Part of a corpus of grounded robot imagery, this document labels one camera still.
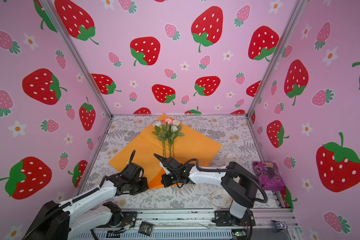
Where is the cream fake rose stem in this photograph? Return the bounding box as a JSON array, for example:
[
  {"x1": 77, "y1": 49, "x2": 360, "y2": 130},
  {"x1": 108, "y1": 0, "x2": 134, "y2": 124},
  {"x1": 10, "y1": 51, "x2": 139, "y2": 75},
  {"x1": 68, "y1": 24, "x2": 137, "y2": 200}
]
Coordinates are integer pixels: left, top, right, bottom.
[{"x1": 170, "y1": 120, "x2": 184, "y2": 158}]

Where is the white fake flower stem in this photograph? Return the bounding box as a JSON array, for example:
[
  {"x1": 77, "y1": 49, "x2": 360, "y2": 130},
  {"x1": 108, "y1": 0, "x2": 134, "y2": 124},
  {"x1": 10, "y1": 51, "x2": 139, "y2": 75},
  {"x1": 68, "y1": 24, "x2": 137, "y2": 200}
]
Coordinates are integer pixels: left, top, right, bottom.
[{"x1": 168, "y1": 125, "x2": 179, "y2": 157}]

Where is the white fake rose stem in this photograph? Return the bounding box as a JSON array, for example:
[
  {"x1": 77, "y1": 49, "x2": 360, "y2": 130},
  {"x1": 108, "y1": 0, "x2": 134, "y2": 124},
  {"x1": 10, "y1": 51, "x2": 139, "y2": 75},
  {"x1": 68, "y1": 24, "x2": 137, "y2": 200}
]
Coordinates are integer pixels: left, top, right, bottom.
[{"x1": 152, "y1": 121, "x2": 168, "y2": 157}]

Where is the pink fake rose stem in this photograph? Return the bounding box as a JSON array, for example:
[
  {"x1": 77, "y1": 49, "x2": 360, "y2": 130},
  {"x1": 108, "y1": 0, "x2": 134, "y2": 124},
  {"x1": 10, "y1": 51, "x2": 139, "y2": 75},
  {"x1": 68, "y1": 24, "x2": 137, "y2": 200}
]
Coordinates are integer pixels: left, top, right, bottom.
[{"x1": 163, "y1": 118, "x2": 175, "y2": 157}]

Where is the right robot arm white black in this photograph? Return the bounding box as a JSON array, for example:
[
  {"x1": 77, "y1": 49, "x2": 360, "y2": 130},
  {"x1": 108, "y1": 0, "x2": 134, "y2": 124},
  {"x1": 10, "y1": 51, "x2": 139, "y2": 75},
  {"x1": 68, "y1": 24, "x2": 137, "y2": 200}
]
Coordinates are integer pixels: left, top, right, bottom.
[{"x1": 154, "y1": 154, "x2": 268, "y2": 221}]

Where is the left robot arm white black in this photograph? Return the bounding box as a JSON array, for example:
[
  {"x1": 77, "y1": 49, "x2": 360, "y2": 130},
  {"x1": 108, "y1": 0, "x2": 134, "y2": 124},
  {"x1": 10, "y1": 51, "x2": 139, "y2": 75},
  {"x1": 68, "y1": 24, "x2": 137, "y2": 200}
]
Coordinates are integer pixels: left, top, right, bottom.
[{"x1": 23, "y1": 163, "x2": 149, "y2": 240}]

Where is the white ribbon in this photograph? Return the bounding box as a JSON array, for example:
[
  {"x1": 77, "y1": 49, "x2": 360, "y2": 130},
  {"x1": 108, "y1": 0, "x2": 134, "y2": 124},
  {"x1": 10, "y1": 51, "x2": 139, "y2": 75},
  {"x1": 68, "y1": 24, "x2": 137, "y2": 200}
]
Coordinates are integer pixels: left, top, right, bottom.
[{"x1": 209, "y1": 153, "x2": 239, "y2": 210}]

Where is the black square tag middle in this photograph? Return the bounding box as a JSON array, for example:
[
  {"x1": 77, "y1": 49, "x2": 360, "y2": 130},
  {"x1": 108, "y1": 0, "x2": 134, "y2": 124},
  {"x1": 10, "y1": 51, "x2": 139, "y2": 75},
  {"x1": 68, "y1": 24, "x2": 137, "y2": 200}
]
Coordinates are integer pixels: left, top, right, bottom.
[{"x1": 138, "y1": 221, "x2": 155, "y2": 237}]

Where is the floral patterned table mat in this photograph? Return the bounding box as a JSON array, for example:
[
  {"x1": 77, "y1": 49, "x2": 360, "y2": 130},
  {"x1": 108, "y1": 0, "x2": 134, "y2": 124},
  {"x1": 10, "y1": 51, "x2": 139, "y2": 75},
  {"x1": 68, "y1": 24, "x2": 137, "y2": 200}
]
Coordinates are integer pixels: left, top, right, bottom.
[{"x1": 79, "y1": 115, "x2": 260, "y2": 209}]

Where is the purple snack bag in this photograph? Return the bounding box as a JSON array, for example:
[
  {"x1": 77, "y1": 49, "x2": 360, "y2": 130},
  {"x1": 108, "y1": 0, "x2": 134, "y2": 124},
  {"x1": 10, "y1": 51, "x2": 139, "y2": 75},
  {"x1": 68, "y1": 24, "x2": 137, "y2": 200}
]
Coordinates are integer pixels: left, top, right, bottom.
[{"x1": 252, "y1": 162, "x2": 286, "y2": 192}]

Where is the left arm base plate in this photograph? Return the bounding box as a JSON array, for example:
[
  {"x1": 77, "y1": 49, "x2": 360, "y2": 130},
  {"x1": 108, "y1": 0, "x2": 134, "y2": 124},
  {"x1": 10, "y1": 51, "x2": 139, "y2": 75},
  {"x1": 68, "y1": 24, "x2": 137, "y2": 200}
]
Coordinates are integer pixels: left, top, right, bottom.
[{"x1": 107, "y1": 212, "x2": 138, "y2": 229}]

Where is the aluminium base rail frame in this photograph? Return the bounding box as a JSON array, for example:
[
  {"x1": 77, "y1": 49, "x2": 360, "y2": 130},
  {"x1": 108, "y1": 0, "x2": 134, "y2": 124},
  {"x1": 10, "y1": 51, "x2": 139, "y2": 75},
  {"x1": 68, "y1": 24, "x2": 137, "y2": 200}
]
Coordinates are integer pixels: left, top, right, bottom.
[{"x1": 72, "y1": 209, "x2": 304, "y2": 240}]

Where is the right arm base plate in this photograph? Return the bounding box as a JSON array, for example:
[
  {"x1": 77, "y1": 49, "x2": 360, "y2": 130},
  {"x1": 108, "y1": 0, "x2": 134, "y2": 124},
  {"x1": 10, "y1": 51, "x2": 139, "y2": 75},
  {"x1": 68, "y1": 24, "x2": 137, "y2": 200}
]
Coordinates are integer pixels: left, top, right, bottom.
[{"x1": 212, "y1": 210, "x2": 256, "y2": 227}]

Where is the left aluminium corner post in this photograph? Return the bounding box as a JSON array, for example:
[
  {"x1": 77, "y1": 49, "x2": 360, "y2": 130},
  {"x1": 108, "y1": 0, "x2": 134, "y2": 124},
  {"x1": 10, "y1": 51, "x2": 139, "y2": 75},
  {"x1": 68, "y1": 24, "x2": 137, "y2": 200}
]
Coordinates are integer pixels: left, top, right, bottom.
[{"x1": 40, "y1": 0, "x2": 113, "y2": 119}]

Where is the aluminium corner post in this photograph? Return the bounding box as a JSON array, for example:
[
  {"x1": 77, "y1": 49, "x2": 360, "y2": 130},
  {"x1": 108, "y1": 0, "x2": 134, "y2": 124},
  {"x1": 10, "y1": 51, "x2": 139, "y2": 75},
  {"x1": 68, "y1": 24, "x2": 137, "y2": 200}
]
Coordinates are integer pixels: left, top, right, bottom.
[
  {"x1": 40, "y1": 0, "x2": 113, "y2": 119},
  {"x1": 247, "y1": 0, "x2": 308, "y2": 120}
]

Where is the right aluminium corner post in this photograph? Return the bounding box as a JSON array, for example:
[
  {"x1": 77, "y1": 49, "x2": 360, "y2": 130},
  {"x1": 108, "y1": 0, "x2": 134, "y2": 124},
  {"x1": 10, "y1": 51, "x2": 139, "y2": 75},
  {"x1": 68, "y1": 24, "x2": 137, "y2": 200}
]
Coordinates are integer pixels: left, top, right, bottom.
[{"x1": 247, "y1": 0, "x2": 308, "y2": 120}]

